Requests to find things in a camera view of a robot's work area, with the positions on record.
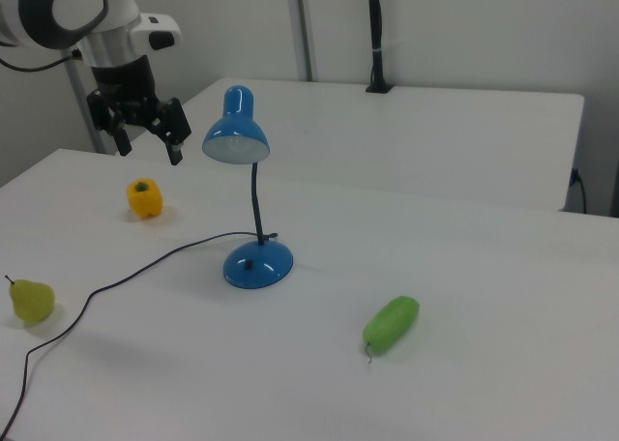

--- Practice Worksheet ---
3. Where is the green toy pear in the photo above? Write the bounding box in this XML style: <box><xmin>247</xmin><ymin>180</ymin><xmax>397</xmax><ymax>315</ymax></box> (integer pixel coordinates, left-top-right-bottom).
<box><xmin>4</xmin><ymin>275</ymin><xmax>56</xmax><ymax>324</ymax></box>

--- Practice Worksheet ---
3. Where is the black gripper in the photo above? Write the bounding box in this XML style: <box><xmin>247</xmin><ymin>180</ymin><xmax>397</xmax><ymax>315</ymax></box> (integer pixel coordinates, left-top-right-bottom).
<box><xmin>86</xmin><ymin>55</ymin><xmax>192</xmax><ymax>167</ymax></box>

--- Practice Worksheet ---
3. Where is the black clamped stand pole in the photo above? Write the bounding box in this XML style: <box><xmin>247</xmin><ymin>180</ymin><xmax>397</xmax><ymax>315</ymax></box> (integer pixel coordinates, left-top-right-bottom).
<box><xmin>365</xmin><ymin>0</ymin><xmax>396</xmax><ymax>95</ymax></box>

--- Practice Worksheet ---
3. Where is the yellow toy bell pepper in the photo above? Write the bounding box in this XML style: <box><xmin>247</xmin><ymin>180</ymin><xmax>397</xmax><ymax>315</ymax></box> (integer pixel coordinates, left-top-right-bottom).
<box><xmin>126</xmin><ymin>178</ymin><xmax>164</xmax><ymax>220</ymax></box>

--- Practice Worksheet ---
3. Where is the blue desk lamp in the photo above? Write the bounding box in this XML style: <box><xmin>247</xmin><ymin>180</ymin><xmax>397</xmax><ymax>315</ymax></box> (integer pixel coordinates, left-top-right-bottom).
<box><xmin>201</xmin><ymin>85</ymin><xmax>295</xmax><ymax>291</ymax></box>

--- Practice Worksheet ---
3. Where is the green chili pepper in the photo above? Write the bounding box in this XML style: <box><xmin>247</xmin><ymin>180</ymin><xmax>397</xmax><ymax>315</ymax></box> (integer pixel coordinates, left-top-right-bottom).
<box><xmin>362</xmin><ymin>294</ymin><xmax>421</xmax><ymax>365</ymax></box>

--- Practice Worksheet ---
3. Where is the grey metal partition post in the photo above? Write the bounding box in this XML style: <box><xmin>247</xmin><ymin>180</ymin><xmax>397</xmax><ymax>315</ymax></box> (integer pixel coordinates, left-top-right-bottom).
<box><xmin>62</xmin><ymin>48</ymin><xmax>110</xmax><ymax>155</ymax></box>
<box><xmin>284</xmin><ymin>0</ymin><xmax>320</xmax><ymax>82</ymax></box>

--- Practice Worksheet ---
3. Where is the black wall socket cable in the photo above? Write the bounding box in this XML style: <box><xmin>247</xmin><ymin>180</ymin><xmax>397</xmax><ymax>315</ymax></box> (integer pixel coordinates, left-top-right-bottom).
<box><xmin>570</xmin><ymin>167</ymin><xmax>589</xmax><ymax>215</ymax></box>

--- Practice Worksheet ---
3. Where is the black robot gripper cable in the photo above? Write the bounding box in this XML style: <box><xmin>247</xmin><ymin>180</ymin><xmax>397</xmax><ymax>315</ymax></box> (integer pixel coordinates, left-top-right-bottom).
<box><xmin>0</xmin><ymin>47</ymin><xmax>83</xmax><ymax>74</ymax></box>

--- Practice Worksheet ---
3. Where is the black lamp power cable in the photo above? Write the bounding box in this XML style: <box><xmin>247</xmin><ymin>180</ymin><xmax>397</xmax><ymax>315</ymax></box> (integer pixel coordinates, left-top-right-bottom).
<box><xmin>0</xmin><ymin>231</ymin><xmax>280</xmax><ymax>441</ymax></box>

